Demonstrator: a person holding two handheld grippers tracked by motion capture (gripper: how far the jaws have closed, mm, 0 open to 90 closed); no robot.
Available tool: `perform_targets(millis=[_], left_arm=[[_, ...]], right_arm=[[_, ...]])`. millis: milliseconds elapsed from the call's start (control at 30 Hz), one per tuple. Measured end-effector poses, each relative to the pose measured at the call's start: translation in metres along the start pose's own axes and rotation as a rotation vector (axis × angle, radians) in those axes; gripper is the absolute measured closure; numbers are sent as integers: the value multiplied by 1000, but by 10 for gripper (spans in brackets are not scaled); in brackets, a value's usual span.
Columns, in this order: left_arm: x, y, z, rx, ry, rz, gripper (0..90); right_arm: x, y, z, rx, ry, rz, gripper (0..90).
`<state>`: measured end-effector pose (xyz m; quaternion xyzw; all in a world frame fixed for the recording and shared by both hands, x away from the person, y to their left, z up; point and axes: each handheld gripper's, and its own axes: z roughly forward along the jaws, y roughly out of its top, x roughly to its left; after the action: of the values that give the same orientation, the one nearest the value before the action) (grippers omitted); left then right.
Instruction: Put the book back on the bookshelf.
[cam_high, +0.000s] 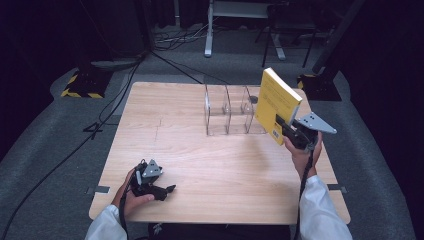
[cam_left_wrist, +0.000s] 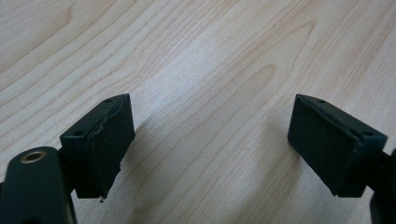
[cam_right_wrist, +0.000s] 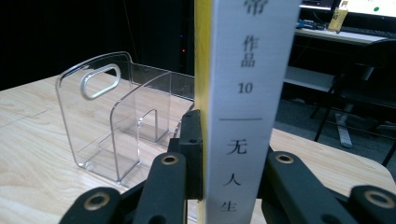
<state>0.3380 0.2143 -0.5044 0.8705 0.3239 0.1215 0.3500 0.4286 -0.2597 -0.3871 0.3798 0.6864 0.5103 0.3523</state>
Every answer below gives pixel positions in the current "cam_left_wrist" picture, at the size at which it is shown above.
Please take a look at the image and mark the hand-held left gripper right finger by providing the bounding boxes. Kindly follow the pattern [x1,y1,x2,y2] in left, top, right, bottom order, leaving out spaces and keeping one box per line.
[287,93,389,199]

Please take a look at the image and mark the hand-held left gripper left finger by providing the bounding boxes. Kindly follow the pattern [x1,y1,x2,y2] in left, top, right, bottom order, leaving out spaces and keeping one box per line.
[59,92,136,200]

